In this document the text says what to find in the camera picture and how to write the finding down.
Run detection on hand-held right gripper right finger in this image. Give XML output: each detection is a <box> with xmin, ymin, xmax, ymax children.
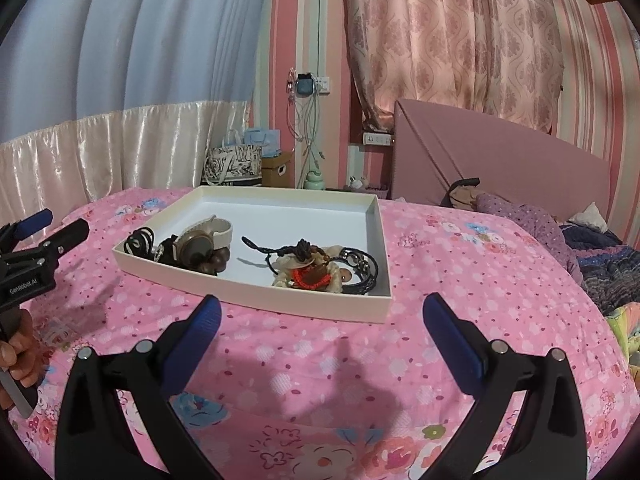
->
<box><xmin>422</xmin><ymin>292</ymin><xmax>589</xmax><ymax>480</ymax></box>

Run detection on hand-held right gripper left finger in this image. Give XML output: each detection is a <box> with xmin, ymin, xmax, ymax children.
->
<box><xmin>54</xmin><ymin>294</ymin><xmax>223</xmax><ymax>480</ymax></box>

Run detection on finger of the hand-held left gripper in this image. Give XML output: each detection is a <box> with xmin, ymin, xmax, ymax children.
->
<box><xmin>0</xmin><ymin>208</ymin><xmax>54</xmax><ymax>252</ymax></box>
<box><xmin>35</xmin><ymin>218</ymin><xmax>91</xmax><ymax>261</ymax></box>

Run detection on brown wooden bead bracelet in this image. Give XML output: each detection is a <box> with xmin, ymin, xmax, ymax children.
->
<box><xmin>189</xmin><ymin>246</ymin><xmax>233</xmax><ymax>277</ymax></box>

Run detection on black cord bracelet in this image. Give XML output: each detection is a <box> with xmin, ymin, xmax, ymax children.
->
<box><xmin>124</xmin><ymin>226</ymin><xmax>157</xmax><ymax>261</ymax></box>

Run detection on dark strap bracelet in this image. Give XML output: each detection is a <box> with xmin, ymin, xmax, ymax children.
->
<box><xmin>154</xmin><ymin>234</ymin><xmax>187</xmax><ymax>267</ymax></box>

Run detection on white strap wristwatch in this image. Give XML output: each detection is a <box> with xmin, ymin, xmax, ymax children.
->
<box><xmin>177</xmin><ymin>216</ymin><xmax>235</xmax><ymax>261</ymax></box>

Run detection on black braided leather bracelet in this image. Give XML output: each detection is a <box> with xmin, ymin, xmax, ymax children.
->
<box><xmin>330</xmin><ymin>247</ymin><xmax>380</xmax><ymax>292</ymax></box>

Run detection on black cord gourd pendant necklace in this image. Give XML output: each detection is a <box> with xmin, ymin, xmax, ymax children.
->
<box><xmin>241</xmin><ymin>236</ymin><xmax>342</xmax><ymax>291</ymax></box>

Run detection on white shallow cardboard tray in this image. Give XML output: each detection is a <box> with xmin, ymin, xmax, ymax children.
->
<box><xmin>112</xmin><ymin>185</ymin><xmax>392</xmax><ymax>324</ymax></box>

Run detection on person's left hand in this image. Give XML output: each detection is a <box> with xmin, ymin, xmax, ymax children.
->
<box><xmin>0</xmin><ymin>310</ymin><xmax>45</xmax><ymax>411</ymax></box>

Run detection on pink floral bedspread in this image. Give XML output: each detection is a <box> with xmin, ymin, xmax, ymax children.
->
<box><xmin>0</xmin><ymin>187</ymin><xmax>640</xmax><ymax>480</ymax></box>

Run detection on purple dotted pillow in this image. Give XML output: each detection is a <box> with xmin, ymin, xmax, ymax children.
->
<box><xmin>475</xmin><ymin>192</ymin><xmax>584</xmax><ymax>282</ymax></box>

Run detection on floral print tote bag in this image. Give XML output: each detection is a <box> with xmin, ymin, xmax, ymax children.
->
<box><xmin>201</xmin><ymin>145</ymin><xmax>264</xmax><ymax>189</ymax></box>

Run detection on blue and cream curtain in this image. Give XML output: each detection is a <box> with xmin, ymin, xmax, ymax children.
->
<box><xmin>0</xmin><ymin>0</ymin><xmax>277</xmax><ymax>221</ymax></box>

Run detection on brown cardboard box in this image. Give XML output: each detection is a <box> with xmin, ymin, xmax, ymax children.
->
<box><xmin>261</xmin><ymin>151</ymin><xmax>294</xmax><ymax>189</ymax></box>

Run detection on dark blue knitted blanket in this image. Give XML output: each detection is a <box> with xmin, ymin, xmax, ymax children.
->
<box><xmin>560</xmin><ymin>222</ymin><xmax>640</xmax><ymax>319</ymax></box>

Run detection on pastel patterned quilt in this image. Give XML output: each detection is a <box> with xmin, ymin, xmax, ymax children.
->
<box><xmin>606</xmin><ymin>302</ymin><xmax>640</xmax><ymax>377</ymax></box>

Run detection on pink padded headboard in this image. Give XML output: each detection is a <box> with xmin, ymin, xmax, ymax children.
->
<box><xmin>390</xmin><ymin>98</ymin><xmax>612</xmax><ymax>227</ymax></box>

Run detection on white cloth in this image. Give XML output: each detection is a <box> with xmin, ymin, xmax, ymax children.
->
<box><xmin>567</xmin><ymin>202</ymin><xmax>609</xmax><ymax>234</ymax></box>

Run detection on light blue gift bag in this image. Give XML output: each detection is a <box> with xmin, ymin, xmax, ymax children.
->
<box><xmin>243</xmin><ymin>127</ymin><xmax>281</xmax><ymax>157</ymax></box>

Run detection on pink patterned curtain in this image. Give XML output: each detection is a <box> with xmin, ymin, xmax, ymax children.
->
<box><xmin>340</xmin><ymin>0</ymin><xmax>567</xmax><ymax>134</ymax></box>

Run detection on brown bag with black strap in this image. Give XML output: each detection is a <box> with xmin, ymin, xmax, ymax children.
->
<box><xmin>446</xmin><ymin>177</ymin><xmax>484</xmax><ymax>210</ymax></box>

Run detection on hanging charging cables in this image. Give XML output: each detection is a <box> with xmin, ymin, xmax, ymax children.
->
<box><xmin>286</xmin><ymin>67</ymin><xmax>327</xmax><ymax>177</ymax></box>

